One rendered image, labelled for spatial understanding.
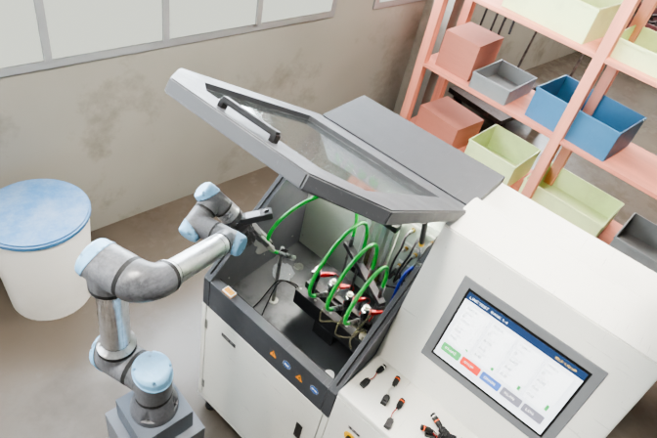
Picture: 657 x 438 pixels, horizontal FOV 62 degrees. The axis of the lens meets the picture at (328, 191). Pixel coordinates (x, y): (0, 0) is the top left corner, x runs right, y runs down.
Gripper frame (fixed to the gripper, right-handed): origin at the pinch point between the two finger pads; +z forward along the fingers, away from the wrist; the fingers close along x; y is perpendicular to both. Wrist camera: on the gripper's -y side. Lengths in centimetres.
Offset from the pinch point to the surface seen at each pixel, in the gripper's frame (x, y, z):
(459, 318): 46, -38, 36
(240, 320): 1.4, 30.0, 16.4
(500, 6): -176, -178, 75
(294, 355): 23.3, 17.4, 27.2
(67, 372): -58, 139, 20
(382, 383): 40, -2, 47
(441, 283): 38, -41, 27
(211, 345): -18, 57, 32
